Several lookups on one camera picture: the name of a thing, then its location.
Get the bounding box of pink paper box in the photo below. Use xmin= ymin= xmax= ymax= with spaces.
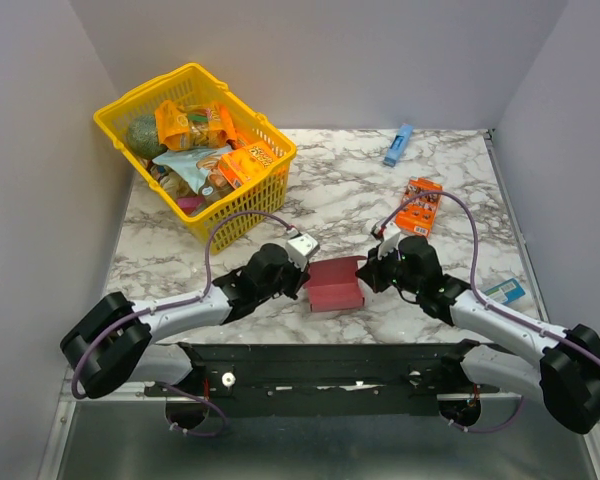
xmin=305 ymin=256 xmax=365 ymax=313

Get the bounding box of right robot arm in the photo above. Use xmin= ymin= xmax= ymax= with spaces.
xmin=356 ymin=236 xmax=600 ymax=434

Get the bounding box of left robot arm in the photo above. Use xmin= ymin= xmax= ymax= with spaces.
xmin=60 ymin=238 xmax=315 ymax=399

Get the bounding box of orange product box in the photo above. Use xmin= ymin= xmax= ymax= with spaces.
xmin=394 ymin=177 xmax=443 ymax=237

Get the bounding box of blue small box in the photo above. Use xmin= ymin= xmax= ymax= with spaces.
xmin=383 ymin=124 xmax=414 ymax=167

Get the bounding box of orange cracker box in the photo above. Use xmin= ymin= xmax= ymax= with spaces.
xmin=218 ymin=141 xmax=278 ymax=189

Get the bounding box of teal card package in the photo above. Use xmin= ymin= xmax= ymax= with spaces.
xmin=483 ymin=278 xmax=526 ymax=305

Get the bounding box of pink item in basket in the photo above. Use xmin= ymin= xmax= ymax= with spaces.
xmin=176 ymin=196 xmax=207 ymax=216

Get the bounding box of light blue snack bag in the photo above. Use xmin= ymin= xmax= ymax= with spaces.
xmin=153 ymin=146 xmax=232 ymax=193

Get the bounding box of yellow plastic basket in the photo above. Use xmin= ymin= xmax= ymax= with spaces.
xmin=93 ymin=63 xmax=297 ymax=243

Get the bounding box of orange snack bag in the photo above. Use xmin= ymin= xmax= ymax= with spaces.
xmin=154 ymin=100 xmax=237 ymax=151

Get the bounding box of green melon ball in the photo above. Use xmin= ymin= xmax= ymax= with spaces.
xmin=126 ymin=114 xmax=165 ymax=160

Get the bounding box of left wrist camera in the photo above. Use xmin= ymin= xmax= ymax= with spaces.
xmin=285 ymin=233 xmax=320 ymax=270

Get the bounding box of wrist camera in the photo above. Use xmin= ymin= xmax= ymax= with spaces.
xmin=285 ymin=233 xmax=320 ymax=270
xmin=371 ymin=221 xmax=402 ymax=260

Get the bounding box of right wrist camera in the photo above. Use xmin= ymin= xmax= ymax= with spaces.
xmin=371 ymin=221 xmax=402 ymax=260

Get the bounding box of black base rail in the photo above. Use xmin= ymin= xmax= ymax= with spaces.
xmin=144 ymin=339 xmax=501 ymax=419

